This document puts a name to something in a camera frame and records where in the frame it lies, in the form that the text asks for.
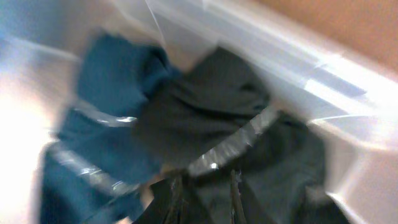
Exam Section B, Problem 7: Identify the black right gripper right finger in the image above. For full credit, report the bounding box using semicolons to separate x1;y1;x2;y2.
230;170;247;224

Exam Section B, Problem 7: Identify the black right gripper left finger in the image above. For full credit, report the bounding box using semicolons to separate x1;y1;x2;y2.
163;175;186;224

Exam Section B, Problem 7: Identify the dark blue taped cloth bundle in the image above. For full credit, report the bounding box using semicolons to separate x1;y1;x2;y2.
39;34;178;223

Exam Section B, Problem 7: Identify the black taped cloth bundle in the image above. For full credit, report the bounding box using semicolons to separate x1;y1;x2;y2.
132;48;348;223

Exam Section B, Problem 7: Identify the clear plastic storage container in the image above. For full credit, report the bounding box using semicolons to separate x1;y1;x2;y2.
1;1;397;223

